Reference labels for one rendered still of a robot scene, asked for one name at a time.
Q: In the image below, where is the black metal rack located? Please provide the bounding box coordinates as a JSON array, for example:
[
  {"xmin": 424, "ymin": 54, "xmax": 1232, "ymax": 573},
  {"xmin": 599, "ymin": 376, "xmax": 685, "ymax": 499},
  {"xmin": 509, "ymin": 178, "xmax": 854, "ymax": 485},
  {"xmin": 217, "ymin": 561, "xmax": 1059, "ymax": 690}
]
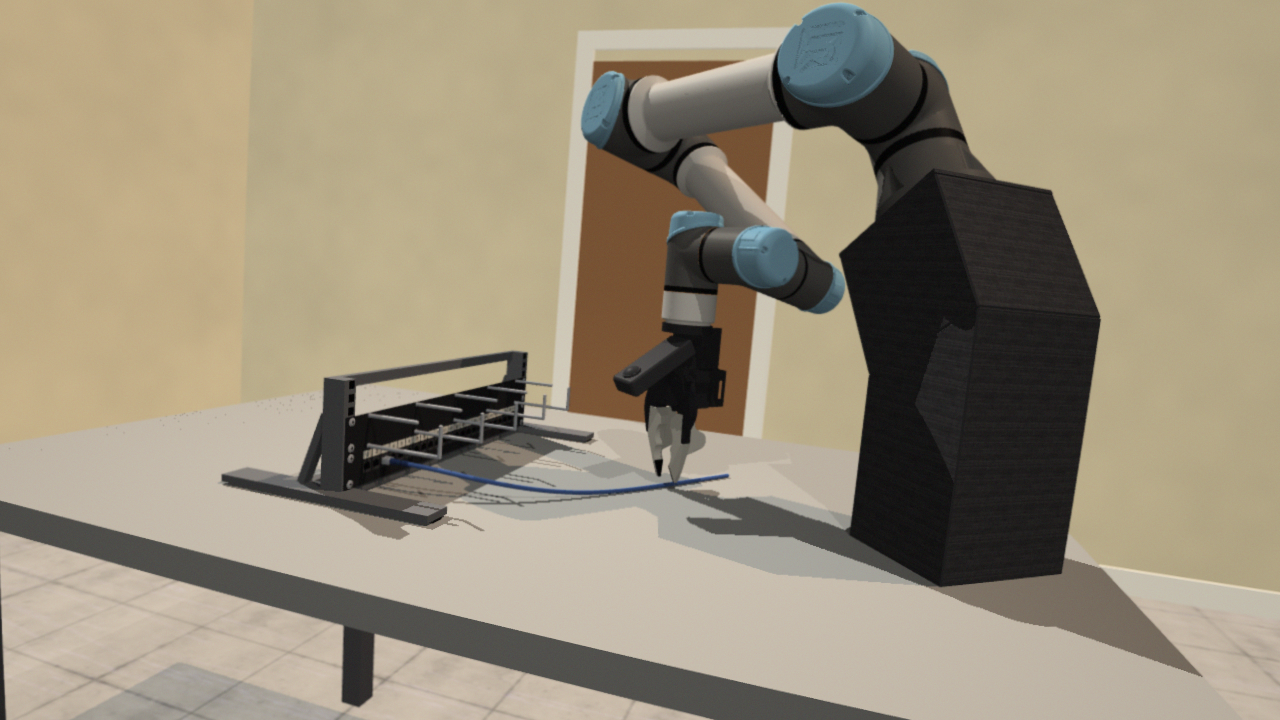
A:
[{"xmin": 221, "ymin": 351, "xmax": 594, "ymax": 524}]

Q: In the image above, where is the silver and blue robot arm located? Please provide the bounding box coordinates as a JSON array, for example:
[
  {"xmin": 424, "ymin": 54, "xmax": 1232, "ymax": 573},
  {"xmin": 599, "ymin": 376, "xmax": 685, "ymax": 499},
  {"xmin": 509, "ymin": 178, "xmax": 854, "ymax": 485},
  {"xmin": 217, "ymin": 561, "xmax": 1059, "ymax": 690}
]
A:
[{"xmin": 581, "ymin": 3, "xmax": 995, "ymax": 325}]

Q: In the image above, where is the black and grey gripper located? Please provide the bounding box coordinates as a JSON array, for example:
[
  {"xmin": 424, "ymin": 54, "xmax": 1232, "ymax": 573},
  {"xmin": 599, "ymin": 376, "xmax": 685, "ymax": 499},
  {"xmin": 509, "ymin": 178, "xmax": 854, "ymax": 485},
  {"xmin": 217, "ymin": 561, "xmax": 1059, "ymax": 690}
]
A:
[{"xmin": 644, "ymin": 322, "xmax": 726, "ymax": 483}]

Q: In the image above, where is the blue network cable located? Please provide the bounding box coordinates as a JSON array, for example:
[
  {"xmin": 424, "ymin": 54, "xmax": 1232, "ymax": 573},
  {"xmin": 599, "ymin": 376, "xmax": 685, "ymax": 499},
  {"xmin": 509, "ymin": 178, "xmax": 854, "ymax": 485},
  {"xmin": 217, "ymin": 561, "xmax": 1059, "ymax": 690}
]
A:
[{"xmin": 401, "ymin": 460, "xmax": 730, "ymax": 495}]

